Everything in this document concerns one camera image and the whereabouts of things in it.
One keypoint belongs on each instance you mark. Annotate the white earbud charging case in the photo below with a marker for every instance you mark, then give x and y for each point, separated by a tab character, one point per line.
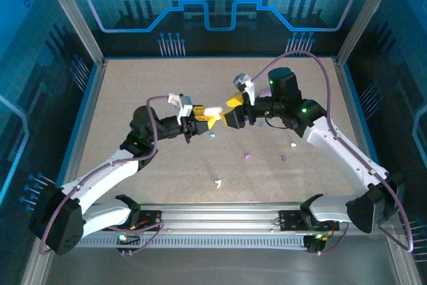
213	110

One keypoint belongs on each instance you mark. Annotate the white earbud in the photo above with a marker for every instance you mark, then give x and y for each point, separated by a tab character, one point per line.
218	183
293	145

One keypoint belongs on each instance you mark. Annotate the purple earbud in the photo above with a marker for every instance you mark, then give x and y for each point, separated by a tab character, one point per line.
247	155
283	157

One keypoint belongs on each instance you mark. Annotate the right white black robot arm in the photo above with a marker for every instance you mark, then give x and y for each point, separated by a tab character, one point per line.
347	158

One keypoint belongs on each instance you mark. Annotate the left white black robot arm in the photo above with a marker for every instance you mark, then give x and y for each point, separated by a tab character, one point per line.
100	178

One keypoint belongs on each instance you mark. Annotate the blue table edge strip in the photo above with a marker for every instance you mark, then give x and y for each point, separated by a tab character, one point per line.
366	131
77	121

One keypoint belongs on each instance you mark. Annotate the black base connector block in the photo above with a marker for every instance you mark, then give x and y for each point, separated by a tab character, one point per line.
315	245
128	245

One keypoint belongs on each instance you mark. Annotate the grey metal floor plate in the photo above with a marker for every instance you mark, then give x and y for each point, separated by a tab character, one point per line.
217	268

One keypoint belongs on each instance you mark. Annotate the aluminium table side rail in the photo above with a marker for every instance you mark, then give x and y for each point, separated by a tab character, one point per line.
358	131
87	121

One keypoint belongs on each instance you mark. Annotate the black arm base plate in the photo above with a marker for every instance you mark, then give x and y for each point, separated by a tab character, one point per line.
151	220
290	221

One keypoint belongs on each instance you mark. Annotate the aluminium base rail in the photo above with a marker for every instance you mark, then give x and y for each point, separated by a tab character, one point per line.
217	215

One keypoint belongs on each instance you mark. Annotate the aluminium frame post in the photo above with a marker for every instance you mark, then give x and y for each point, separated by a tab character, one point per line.
365	14
74	14

